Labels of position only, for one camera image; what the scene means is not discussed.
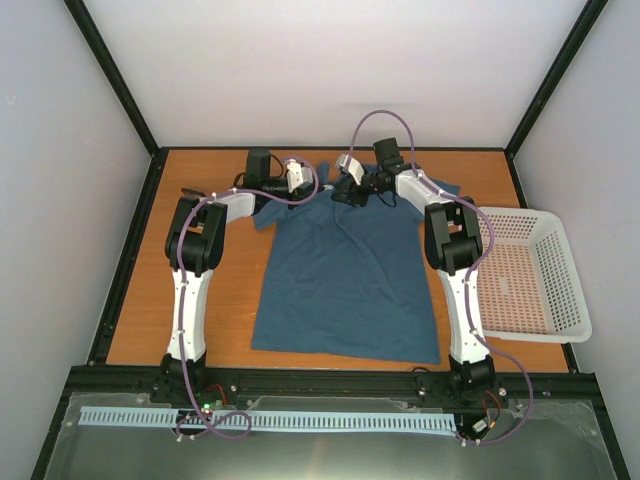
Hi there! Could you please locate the blue t-shirt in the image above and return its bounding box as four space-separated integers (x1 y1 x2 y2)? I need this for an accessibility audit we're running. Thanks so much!
251 189 440 364

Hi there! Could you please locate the black brooch box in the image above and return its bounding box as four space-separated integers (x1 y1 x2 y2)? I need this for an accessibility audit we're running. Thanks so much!
181 188 206 198

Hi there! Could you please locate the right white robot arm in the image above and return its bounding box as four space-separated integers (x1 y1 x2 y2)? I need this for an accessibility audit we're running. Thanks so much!
332 138 495 405

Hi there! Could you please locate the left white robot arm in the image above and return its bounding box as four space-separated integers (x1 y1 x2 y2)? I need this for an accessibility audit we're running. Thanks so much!
160 148 321 403

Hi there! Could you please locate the white perforated plastic basket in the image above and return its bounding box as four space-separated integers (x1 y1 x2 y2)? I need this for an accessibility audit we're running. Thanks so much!
477 207 592 344

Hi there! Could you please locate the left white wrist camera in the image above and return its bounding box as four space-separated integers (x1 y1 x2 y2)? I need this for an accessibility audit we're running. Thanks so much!
285 159 315 193

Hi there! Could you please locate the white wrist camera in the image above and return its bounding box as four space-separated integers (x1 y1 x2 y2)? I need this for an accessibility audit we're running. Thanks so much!
285 159 315 193
336 154 366 185

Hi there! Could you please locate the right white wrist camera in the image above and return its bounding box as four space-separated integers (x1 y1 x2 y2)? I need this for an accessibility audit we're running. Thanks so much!
336 154 366 185

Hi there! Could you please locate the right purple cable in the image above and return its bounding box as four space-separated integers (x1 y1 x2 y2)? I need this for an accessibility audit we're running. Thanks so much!
348 108 534 446

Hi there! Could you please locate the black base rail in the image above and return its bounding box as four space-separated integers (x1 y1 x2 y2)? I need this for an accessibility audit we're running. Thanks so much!
69 367 599 411

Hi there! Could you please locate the light blue cable duct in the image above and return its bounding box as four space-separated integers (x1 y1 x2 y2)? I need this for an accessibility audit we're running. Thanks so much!
77 406 456 436

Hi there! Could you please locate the left rear black frame post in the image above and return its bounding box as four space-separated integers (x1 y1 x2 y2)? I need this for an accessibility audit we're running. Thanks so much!
63 0 160 158

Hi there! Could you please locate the black enclosure frame post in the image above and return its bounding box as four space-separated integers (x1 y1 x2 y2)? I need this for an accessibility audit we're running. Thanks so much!
504 0 609 151

